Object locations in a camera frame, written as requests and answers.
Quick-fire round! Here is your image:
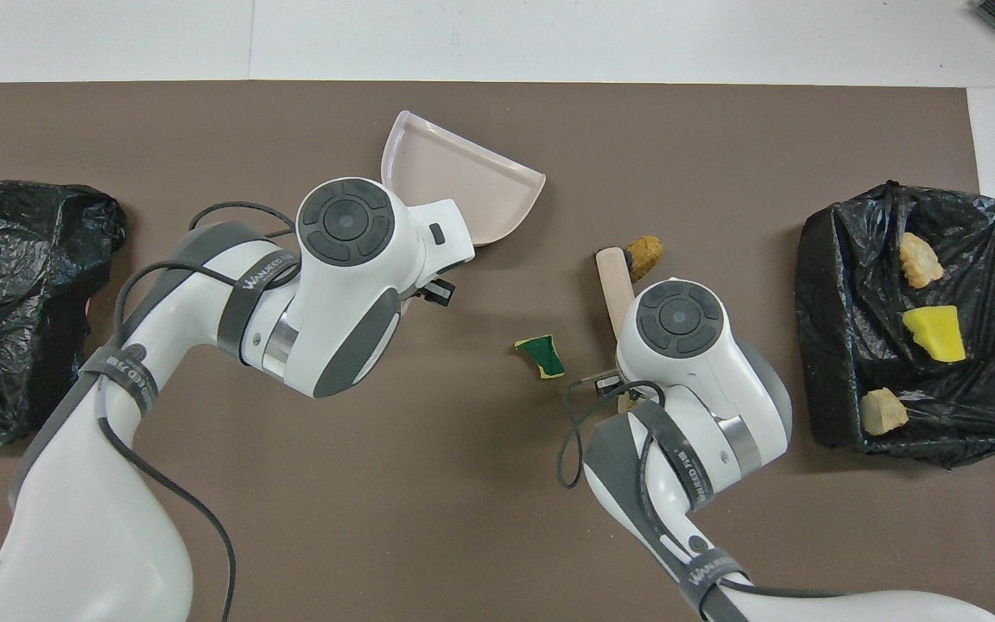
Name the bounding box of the small green yellow sponge piece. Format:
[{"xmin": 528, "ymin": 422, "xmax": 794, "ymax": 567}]
[{"xmin": 514, "ymin": 334, "xmax": 567, "ymax": 381}]

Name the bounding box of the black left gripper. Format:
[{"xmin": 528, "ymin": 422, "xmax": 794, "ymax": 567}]
[{"xmin": 415, "ymin": 275, "xmax": 458, "ymax": 308}]

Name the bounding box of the orange brown oval sponge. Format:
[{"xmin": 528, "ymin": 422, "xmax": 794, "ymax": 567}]
[{"xmin": 625, "ymin": 234, "xmax": 665, "ymax": 282}]

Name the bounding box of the plain yellow sponge piece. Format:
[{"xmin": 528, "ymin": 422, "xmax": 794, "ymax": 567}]
[{"xmin": 901, "ymin": 304, "xmax": 966, "ymax": 364}]

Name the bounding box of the brown table mat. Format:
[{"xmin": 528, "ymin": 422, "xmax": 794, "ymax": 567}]
[{"xmin": 0, "ymin": 80, "xmax": 995, "ymax": 622}]

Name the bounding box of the orange striped sponge chunk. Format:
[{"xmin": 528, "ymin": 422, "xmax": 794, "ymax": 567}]
[{"xmin": 859, "ymin": 388, "xmax": 909, "ymax": 437}]

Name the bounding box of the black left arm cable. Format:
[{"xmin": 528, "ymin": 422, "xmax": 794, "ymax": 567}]
[{"xmin": 96, "ymin": 201, "xmax": 300, "ymax": 622}]

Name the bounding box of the beige plastic dustpan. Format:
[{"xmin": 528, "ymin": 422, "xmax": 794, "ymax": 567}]
[{"xmin": 380, "ymin": 110, "xmax": 547, "ymax": 248}]

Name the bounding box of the pale yellow bumpy sponge chunk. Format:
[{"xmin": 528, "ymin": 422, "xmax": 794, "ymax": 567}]
[{"xmin": 898, "ymin": 232, "xmax": 946, "ymax": 289}]

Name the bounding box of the beige hand brush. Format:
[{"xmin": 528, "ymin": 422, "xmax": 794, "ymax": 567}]
[{"xmin": 594, "ymin": 244, "xmax": 643, "ymax": 417}]

